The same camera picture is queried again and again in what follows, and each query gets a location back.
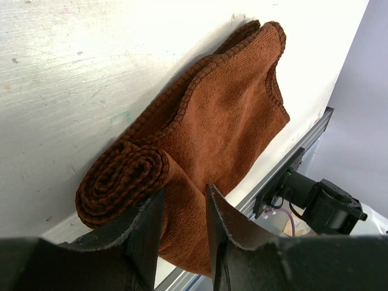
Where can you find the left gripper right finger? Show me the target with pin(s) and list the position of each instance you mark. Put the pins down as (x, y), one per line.
(245, 256)

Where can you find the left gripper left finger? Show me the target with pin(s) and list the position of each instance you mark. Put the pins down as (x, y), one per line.
(120, 255)

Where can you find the brown towel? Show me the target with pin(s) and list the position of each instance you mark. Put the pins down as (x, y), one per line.
(209, 126)

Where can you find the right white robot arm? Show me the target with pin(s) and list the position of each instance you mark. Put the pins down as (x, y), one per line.
(329, 210)

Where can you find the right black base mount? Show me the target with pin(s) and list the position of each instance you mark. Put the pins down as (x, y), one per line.
(271, 188)

